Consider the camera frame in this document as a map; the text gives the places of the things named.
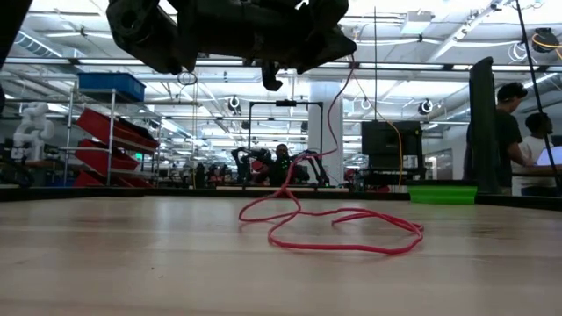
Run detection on black ceiling cable reel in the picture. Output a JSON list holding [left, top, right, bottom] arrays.
[[530, 26, 562, 54]]

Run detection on blue plastic crate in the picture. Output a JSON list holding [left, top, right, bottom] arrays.
[[77, 72, 147, 103]]

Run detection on black red robot station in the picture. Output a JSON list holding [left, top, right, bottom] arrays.
[[230, 147, 273, 188]]

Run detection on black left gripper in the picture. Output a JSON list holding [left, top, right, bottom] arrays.
[[179, 0, 357, 92]]

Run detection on black robot station green lights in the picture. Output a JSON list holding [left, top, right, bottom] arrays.
[[292, 148, 355, 188]]

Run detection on green plastic bin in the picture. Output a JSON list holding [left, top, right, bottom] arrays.
[[407, 184, 479, 205]]

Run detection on white robot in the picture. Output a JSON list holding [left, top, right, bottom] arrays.
[[11, 102, 56, 162]]

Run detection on red plastic bin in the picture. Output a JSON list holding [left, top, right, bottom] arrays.
[[72, 169, 155, 189], [73, 139, 141, 175], [76, 108, 160, 153]]

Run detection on yellow hanging cable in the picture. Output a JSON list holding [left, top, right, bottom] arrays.
[[350, 61, 404, 186]]

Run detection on black gantry frame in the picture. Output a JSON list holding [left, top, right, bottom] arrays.
[[247, 99, 325, 190]]

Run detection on white round pillar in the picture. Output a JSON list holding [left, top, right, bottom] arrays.
[[308, 81, 344, 170]]

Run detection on black hanging cable loop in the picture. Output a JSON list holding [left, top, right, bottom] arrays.
[[177, 69, 198, 87]]

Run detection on metal wire shelf rack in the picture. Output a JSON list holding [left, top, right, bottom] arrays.
[[63, 87, 162, 189]]

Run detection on black monitor cart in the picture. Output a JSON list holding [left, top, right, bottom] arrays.
[[360, 120, 425, 188]]

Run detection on long ceiling light strip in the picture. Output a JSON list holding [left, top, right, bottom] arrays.
[[0, 56, 562, 72]]

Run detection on open laptop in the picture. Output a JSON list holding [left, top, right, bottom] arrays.
[[535, 146, 562, 167]]

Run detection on person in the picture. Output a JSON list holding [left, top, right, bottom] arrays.
[[463, 82, 535, 197], [511, 111, 557, 197], [265, 143, 308, 188]]

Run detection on red cord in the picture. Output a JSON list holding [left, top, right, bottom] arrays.
[[238, 52, 426, 255]]

